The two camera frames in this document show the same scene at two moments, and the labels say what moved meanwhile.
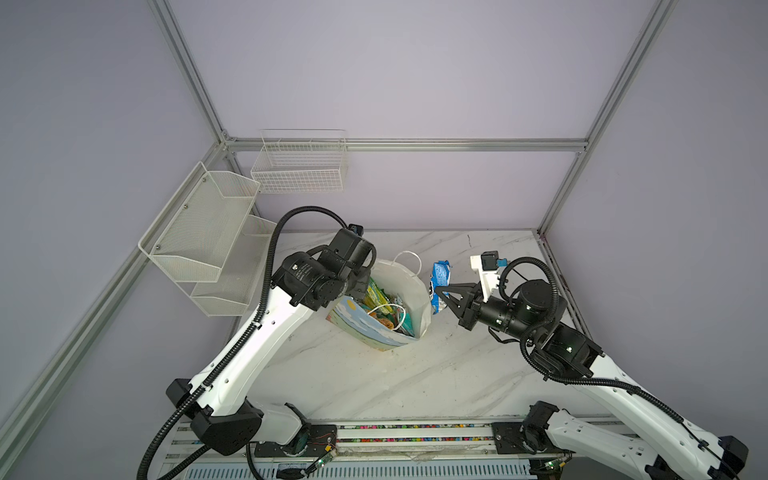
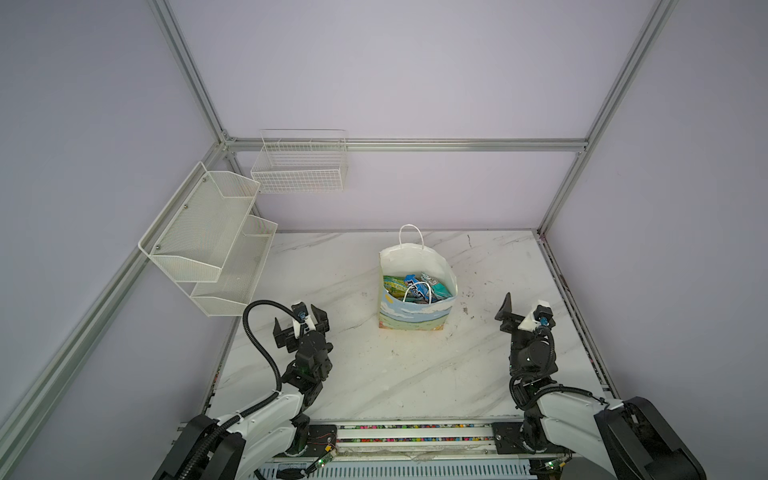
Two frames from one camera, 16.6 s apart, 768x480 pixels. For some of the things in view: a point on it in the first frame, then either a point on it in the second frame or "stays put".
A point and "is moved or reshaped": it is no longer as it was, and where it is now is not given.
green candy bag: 376,296 -> 395,285
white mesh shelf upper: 191,236 stays put
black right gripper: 460,308 -> 505,315
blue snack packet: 440,277 -> 422,288
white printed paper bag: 371,328 -> 417,285
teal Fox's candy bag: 407,323 is moved or reshaped
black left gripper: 361,286 -> 320,319
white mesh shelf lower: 242,273 stays put
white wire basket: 301,161 stays put
